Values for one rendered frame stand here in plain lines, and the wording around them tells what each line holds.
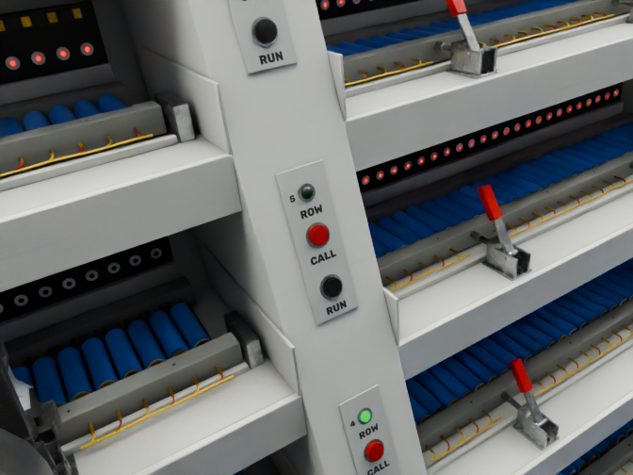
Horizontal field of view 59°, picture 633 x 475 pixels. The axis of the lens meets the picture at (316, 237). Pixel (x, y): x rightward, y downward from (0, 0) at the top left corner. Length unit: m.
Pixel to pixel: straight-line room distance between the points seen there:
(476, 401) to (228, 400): 0.31
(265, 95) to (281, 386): 0.23
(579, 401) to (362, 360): 0.33
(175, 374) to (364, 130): 0.24
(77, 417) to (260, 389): 0.14
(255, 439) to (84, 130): 0.27
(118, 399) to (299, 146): 0.24
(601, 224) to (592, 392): 0.20
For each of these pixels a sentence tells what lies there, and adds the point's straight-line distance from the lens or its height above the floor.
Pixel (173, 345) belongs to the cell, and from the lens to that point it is 0.50.
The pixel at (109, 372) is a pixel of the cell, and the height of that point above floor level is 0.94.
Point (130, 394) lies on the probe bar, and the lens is 0.47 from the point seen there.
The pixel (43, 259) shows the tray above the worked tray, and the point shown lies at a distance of 0.39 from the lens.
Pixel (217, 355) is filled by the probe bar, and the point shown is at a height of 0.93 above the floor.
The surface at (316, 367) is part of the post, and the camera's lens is 0.45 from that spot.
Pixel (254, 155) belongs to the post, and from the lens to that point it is 0.41.
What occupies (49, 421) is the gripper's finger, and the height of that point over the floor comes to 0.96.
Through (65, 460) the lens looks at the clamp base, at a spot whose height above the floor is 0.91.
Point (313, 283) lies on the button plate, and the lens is 0.43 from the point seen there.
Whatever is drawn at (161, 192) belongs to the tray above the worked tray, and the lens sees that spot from 0.39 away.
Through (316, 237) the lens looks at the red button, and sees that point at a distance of 0.42.
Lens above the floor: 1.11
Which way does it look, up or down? 14 degrees down
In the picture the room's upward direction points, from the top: 15 degrees counter-clockwise
